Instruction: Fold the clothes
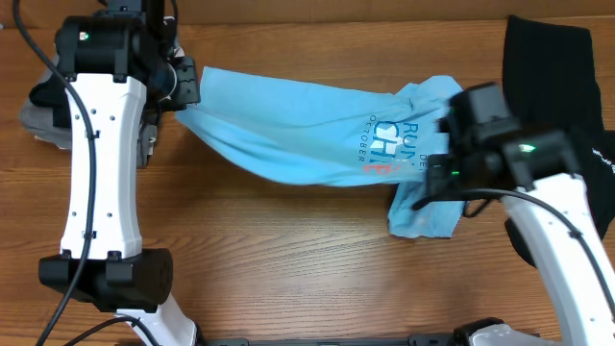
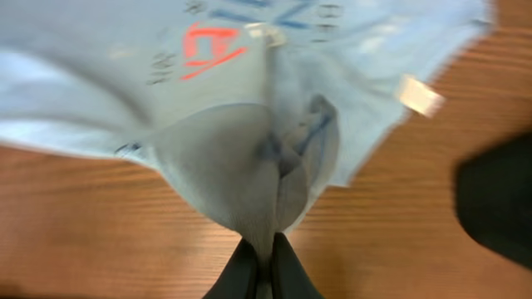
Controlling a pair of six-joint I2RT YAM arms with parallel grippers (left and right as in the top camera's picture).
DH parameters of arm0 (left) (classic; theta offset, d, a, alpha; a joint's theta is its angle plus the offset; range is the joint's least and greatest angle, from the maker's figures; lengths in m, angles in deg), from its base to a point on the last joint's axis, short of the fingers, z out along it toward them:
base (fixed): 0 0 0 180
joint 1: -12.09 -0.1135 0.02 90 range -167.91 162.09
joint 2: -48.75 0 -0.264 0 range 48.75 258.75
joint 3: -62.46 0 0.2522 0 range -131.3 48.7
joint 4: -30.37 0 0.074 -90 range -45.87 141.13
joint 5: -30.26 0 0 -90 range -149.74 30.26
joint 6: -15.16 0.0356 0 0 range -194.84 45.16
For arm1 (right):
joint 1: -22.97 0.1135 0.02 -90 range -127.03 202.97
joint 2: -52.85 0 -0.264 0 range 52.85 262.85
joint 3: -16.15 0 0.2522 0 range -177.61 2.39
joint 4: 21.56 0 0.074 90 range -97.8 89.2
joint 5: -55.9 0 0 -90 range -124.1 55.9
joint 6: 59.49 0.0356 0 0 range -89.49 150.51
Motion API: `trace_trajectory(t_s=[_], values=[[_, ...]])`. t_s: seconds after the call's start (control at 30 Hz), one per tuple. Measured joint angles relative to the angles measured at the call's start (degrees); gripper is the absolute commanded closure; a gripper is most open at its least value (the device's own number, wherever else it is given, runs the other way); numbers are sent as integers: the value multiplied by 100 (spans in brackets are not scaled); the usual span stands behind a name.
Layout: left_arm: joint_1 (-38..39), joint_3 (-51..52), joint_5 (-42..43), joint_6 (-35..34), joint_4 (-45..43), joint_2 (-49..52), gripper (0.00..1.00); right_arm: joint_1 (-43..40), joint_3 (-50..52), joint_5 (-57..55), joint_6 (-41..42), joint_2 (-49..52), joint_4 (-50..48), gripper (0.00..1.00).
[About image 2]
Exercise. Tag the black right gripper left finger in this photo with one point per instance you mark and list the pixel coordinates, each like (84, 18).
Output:
(238, 280)

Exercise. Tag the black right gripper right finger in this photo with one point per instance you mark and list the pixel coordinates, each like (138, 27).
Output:
(288, 277)

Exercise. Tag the light blue printed t-shirt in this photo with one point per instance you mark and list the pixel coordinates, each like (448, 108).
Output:
(249, 109)

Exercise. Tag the black garment on right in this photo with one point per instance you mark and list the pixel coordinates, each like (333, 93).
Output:
(493, 198)

